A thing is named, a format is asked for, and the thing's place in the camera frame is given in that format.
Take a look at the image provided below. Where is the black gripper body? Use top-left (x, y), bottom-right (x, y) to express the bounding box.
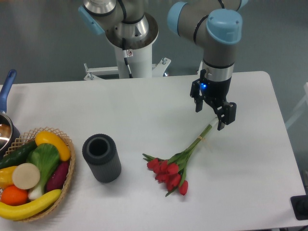
top-left (195, 69), bottom-right (231, 112)

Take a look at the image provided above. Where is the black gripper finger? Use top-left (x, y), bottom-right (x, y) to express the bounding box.
top-left (190, 81), bottom-right (204, 113)
top-left (215, 102), bottom-right (237, 131)

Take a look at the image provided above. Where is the red tulip bouquet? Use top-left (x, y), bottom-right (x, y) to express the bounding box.
top-left (142, 117), bottom-right (218, 196)

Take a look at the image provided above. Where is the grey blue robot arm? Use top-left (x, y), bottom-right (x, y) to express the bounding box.
top-left (78, 0), bottom-right (246, 130)

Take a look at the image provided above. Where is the dark grey ribbed vase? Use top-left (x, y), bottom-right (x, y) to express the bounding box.
top-left (82, 134), bottom-right (121, 183)

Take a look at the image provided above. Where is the black device at edge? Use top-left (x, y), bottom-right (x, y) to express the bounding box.
top-left (290, 195), bottom-right (308, 220)

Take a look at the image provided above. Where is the green bok choy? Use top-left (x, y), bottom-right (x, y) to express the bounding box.
top-left (26, 143), bottom-right (60, 201)

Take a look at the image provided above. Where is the purple sweet potato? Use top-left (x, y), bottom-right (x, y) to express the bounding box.
top-left (46, 161), bottom-right (69, 192)

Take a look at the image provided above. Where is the woven wicker basket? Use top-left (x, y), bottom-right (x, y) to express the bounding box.
top-left (0, 127), bottom-right (76, 222)

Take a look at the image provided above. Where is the green cucumber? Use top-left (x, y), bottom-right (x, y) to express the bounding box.
top-left (0, 141), bottom-right (37, 169)

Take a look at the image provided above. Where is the beige round disc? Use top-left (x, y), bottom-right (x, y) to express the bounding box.
top-left (12, 163), bottom-right (40, 190)

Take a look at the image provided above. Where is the yellow bell pepper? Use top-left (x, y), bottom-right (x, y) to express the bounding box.
top-left (0, 166), bottom-right (17, 189)

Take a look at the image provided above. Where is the orange fruit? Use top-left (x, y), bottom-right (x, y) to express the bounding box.
top-left (0, 185), bottom-right (28, 206)

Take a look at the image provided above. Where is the yellow banana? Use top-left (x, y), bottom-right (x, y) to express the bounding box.
top-left (0, 189), bottom-right (62, 221)

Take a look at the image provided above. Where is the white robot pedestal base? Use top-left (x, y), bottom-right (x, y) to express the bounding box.
top-left (84, 13), bottom-right (171, 80)

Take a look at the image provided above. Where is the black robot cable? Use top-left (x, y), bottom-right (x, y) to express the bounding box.
top-left (121, 38), bottom-right (134, 79)

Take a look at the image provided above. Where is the blue handled saucepan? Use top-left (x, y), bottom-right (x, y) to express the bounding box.
top-left (0, 69), bottom-right (20, 159)

